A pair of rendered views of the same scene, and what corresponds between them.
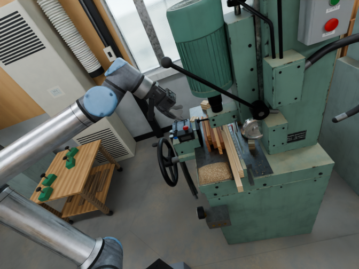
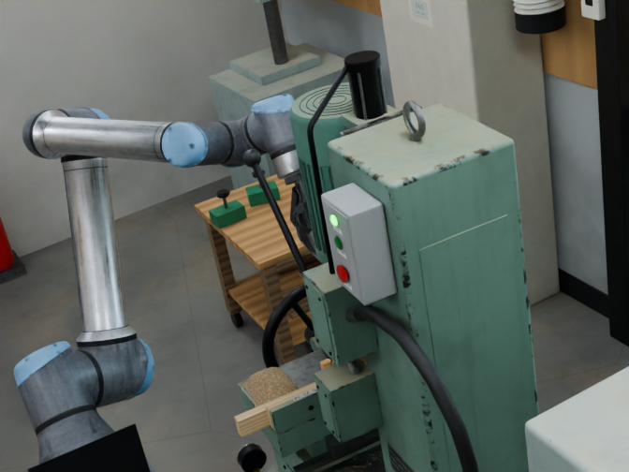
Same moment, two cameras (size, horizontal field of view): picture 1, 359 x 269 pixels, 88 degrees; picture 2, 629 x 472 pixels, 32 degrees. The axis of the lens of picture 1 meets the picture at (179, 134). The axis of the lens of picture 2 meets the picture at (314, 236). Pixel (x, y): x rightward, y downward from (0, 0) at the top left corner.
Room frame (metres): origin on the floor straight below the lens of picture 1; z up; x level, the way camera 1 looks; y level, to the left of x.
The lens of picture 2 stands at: (-0.44, -1.67, 2.23)
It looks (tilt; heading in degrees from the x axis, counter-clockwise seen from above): 28 degrees down; 55
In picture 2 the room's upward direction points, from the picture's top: 11 degrees counter-clockwise
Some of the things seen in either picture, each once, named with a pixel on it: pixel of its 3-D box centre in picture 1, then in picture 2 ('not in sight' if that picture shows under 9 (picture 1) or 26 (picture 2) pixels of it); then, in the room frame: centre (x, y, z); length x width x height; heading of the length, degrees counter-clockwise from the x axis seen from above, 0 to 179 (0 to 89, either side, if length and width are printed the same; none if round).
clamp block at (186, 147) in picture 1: (187, 138); not in sight; (0.76, -0.03, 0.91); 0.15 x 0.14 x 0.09; 166
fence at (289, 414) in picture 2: (228, 125); (406, 363); (0.71, -0.25, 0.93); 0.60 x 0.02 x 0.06; 166
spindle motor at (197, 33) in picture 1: (202, 49); (349, 176); (0.68, -0.21, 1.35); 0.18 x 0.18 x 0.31
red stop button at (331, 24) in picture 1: (331, 24); (342, 273); (0.43, -0.47, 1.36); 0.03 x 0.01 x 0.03; 76
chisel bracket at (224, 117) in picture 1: (223, 116); not in sight; (0.67, -0.22, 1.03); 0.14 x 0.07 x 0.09; 76
